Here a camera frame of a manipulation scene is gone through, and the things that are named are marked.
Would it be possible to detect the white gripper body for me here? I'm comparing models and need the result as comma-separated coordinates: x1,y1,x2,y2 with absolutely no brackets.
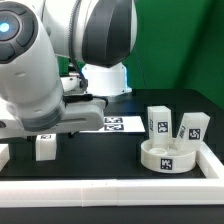
0,94,108,139

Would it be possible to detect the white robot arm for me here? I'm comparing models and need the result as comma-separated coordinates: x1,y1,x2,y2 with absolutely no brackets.
0,0,137,139

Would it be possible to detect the white tag sheet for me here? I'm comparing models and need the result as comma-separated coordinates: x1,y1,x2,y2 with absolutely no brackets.
79,116,146,135

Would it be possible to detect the white part at left edge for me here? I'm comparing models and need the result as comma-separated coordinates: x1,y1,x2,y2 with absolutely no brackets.
0,144,10,171

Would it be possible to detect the white L-shaped border frame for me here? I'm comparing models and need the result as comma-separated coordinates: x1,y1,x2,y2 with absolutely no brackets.
0,144,224,208

